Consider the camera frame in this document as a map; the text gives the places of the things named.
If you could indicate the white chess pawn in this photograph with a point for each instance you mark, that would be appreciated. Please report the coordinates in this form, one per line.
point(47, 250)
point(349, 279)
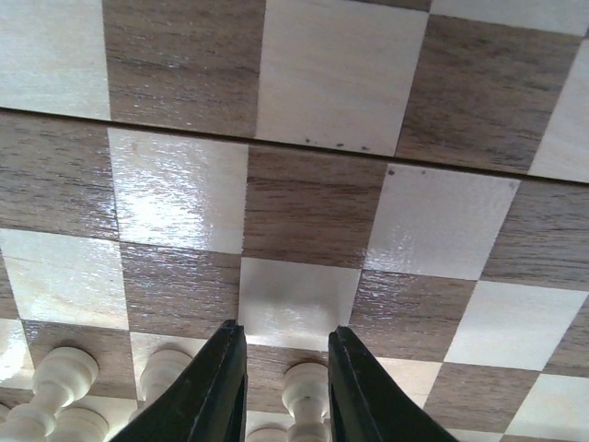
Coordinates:
point(65, 375)
point(305, 397)

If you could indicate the wooden chess board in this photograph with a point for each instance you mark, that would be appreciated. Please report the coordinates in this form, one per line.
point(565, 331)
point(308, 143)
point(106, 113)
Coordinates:
point(414, 170)

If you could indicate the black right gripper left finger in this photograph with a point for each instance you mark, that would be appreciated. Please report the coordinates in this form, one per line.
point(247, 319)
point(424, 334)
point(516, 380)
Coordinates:
point(208, 401)

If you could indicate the white chess piece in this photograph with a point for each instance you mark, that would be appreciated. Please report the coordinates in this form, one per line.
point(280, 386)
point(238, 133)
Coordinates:
point(160, 372)

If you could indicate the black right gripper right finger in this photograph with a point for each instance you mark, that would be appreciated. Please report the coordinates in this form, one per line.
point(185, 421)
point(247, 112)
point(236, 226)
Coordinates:
point(366, 404)

